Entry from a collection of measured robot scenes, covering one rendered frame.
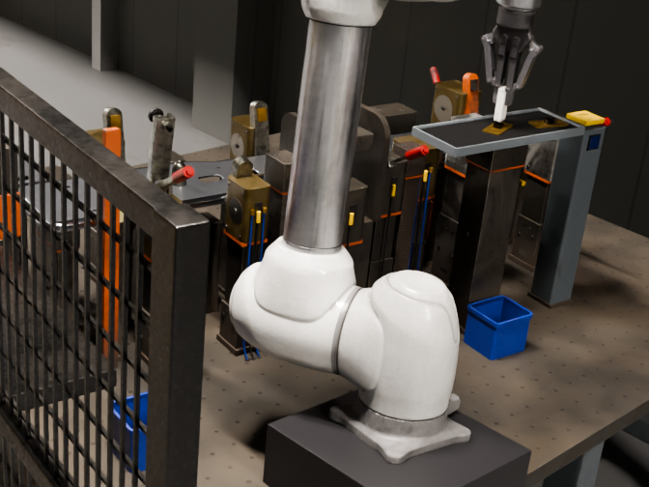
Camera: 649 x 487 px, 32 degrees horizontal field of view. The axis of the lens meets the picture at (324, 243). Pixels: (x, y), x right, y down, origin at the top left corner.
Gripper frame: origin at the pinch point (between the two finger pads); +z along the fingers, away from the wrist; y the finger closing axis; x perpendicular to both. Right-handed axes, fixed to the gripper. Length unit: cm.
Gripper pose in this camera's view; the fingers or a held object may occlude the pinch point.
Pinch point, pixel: (501, 103)
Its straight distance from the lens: 236.4
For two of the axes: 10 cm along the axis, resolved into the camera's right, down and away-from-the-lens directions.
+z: -0.9, 9.1, 4.2
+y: -8.6, -2.8, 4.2
